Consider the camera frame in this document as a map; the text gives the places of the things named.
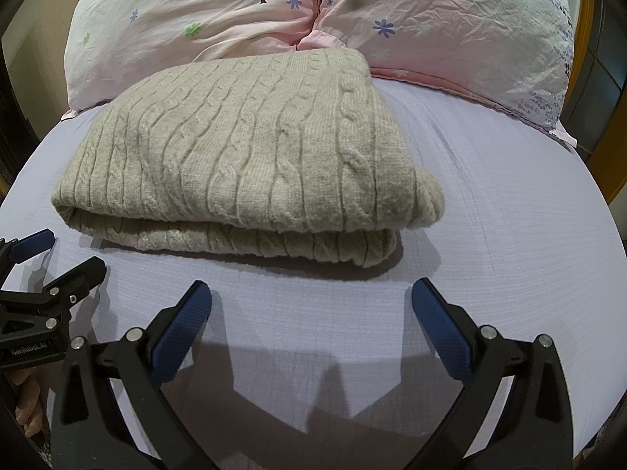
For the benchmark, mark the lavender bed sheet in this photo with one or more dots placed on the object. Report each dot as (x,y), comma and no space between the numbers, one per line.
(490,235)

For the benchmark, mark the person's left hand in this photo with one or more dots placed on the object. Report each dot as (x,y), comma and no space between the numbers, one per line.
(28,404)

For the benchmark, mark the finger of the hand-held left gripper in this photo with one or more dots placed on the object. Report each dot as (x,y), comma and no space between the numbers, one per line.
(30,246)
(84,274)

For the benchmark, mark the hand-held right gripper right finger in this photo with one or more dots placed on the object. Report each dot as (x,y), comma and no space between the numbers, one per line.
(443,334)

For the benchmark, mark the pink floral pillow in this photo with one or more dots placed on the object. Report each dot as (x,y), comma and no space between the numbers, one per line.
(450,24)

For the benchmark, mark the yellow wooden frame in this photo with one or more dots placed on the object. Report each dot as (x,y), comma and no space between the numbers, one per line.
(585,34)

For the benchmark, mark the floral tree print pillow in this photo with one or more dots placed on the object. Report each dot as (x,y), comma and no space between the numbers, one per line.
(196,14)

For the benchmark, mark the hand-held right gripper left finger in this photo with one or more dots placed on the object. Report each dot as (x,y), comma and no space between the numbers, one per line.
(180,334)

